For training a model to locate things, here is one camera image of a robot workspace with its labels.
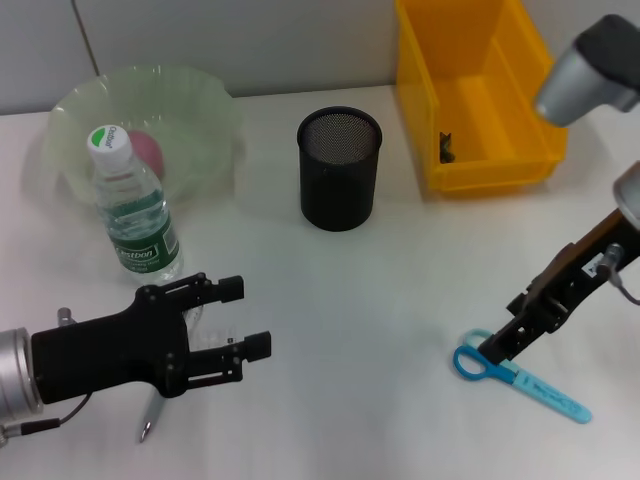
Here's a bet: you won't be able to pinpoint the pink peach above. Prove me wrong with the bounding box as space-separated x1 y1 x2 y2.
128 130 166 177

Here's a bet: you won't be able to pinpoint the right gripper cable with plug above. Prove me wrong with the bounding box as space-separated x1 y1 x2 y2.
597 244 640 306

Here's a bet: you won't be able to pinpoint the black mesh pen holder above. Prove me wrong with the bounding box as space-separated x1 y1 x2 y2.
296 105 383 233

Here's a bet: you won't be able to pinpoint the clear water bottle green label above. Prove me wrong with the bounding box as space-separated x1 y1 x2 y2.
86 124 185 284

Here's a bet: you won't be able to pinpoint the translucent green fruit plate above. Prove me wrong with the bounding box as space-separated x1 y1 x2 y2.
42 64 245 206

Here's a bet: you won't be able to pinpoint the green plastic wrapper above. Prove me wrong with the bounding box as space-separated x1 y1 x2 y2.
438 131 457 164

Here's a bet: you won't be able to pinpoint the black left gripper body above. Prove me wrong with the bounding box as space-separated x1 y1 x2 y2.
30 283 202 405

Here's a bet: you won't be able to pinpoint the yellow plastic bin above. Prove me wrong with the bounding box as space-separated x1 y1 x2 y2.
394 0 573 194

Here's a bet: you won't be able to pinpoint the grey silver ballpoint pen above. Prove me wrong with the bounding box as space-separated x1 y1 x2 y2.
137 392 167 444

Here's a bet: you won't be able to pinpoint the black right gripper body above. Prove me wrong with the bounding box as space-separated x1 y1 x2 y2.
529 209 632 334

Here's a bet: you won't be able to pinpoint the blue capped scissors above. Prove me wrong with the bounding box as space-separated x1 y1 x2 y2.
452 328 594 425

